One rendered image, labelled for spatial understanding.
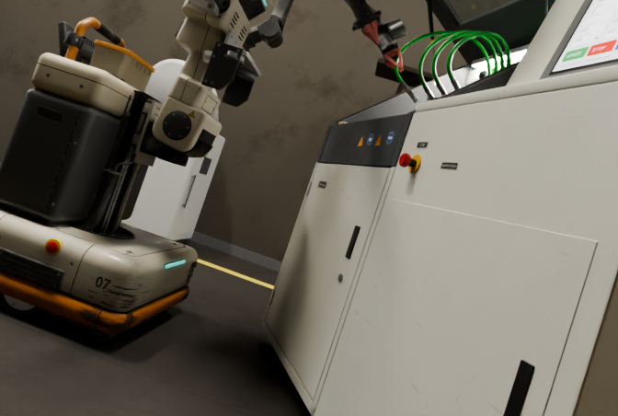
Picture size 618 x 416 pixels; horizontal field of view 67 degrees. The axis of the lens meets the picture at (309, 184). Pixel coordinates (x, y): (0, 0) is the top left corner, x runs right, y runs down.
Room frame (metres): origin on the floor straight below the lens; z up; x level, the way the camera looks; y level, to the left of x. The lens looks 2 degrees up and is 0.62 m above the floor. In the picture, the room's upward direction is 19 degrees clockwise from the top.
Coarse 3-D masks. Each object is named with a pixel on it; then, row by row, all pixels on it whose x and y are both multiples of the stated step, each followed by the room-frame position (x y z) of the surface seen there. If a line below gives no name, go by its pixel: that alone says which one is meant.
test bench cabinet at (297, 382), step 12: (384, 192) 1.29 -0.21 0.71; (372, 228) 1.29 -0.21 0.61; (360, 264) 1.29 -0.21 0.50; (348, 300) 1.29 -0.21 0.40; (264, 324) 1.91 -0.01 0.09; (336, 336) 1.29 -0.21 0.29; (264, 348) 1.86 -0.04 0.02; (276, 348) 1.69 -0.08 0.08; (288, 360) 1.56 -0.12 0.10; (288, 372) 1.53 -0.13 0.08; (324, 372) 1.29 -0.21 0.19; (300, 384) 1.41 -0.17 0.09; (312, 408) 1.30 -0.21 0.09
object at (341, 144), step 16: (336, 128) 1.84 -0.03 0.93; (352, 128) 1.67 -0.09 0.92; (368, 128) 1.54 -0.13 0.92; (384, 128) 1.42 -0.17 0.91; (400, 128) 1.32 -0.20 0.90; (336, 144) 1.78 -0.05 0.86; (352, 144) 1.62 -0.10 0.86; (384, 144) 1.38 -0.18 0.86; (320, 160) 1.90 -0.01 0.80; (336, 160) 1.73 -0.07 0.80; (352, 160) 1.58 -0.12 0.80; (368, 160) 1.46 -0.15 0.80; (384, 160) 1.35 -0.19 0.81
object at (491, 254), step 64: (576, 0) 1.28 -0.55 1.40; (448, 128) 1.09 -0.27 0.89; (512, 128) 0.88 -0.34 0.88; (576, 128) 0.74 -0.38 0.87; (448, 192) 1.01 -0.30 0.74; (512, 192) 0.83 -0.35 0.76; (576, 192) 0.71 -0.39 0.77; (384, 256) 1.18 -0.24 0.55; (448, 256) 0.94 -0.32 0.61; (512, 256) 0.79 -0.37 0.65; (576, 256) 0.67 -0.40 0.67; (384, 320) 1.09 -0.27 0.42; (448, 320) 0.89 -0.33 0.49; (512, 320) 0.75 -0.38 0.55; (576, 320) 0.65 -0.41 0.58; (384, 384) 1.01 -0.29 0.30; (448, 384) 0.84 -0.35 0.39; (512, 384) 0.71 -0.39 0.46; (576, 384) 0.62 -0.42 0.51
